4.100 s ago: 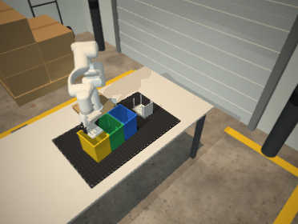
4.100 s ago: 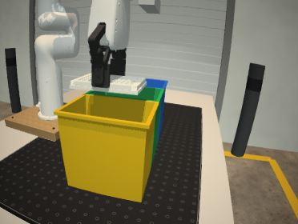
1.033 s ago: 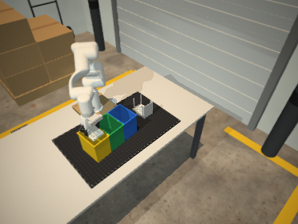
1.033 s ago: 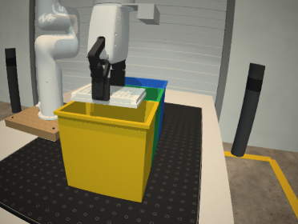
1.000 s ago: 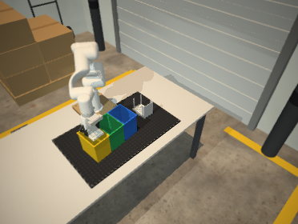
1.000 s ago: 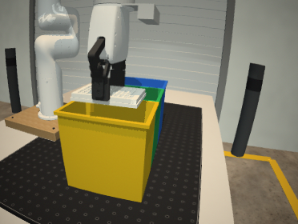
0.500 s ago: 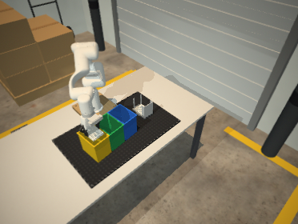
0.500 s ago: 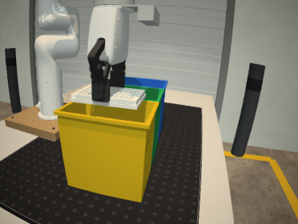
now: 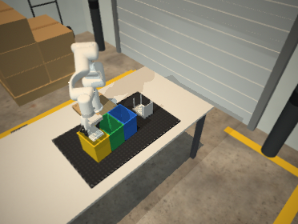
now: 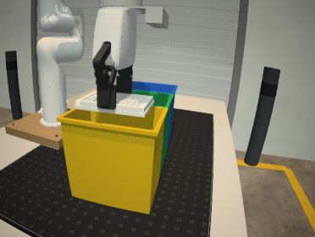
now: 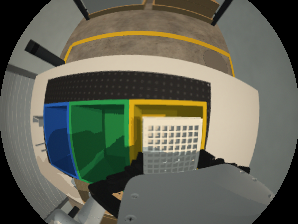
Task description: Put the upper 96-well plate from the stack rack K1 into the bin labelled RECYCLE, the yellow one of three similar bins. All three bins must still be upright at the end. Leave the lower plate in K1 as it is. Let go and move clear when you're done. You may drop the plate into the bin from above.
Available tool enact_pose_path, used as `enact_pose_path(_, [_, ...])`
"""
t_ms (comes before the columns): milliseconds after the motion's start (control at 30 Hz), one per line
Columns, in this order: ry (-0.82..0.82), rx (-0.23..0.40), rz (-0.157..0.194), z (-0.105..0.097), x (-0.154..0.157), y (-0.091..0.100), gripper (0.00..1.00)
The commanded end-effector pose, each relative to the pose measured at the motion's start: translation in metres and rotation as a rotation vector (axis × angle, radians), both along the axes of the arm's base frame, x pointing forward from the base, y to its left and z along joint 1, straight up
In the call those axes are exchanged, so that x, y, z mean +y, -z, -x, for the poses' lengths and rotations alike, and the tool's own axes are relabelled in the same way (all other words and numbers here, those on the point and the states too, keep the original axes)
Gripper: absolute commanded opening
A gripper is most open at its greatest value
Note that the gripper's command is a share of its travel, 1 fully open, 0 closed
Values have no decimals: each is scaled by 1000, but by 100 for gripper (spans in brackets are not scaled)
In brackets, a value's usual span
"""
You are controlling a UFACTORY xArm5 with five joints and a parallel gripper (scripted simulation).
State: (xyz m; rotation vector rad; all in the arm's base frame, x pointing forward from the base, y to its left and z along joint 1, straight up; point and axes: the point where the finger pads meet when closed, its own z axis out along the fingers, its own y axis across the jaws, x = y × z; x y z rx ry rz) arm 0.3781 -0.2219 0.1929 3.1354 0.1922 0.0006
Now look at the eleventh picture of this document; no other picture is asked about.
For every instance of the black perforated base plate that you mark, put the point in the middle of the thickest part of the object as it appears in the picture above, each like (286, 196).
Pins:
(105, 85)

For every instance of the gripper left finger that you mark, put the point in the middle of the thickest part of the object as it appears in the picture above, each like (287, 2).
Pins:
(102, 190)

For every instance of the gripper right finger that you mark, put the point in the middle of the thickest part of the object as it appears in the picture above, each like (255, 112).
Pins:
(206, 160)

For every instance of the green bin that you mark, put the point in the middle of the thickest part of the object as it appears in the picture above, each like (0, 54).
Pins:
(97, 137)

